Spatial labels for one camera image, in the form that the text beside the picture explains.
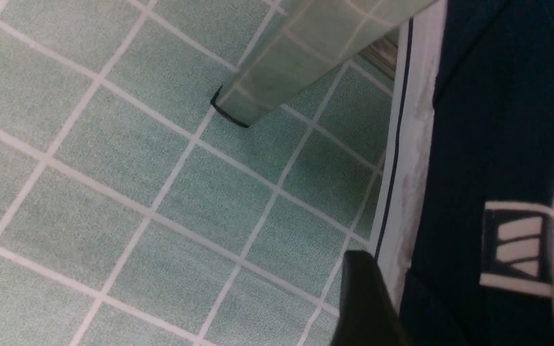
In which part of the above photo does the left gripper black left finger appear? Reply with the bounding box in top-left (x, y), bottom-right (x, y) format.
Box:
top-left (330, 250), bottom-right (413, 346)

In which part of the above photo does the navy slip-on shoe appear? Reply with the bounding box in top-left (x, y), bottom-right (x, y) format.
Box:
top-left (373, 0), bottom-right (554, 346)

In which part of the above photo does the metal shoe rack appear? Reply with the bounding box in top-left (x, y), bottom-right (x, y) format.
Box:
top-left (211, 0), bottom-right (434, 128)

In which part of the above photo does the green grid floor mat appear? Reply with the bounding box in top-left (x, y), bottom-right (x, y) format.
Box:
top-left (0, 0), bottom-right (393, 346)

